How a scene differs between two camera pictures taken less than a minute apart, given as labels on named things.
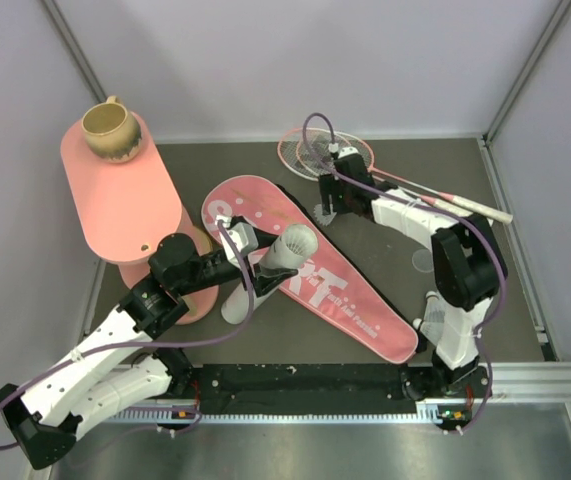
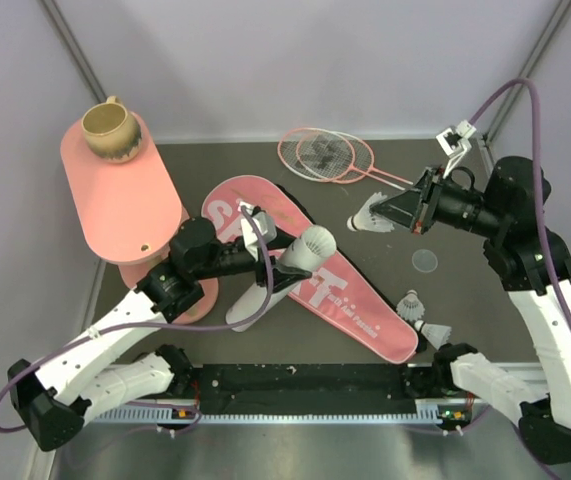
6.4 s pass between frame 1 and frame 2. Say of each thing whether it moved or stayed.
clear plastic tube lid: stayed
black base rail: stayed
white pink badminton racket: stayed
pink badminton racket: stayed
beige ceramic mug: stayed
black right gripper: moved
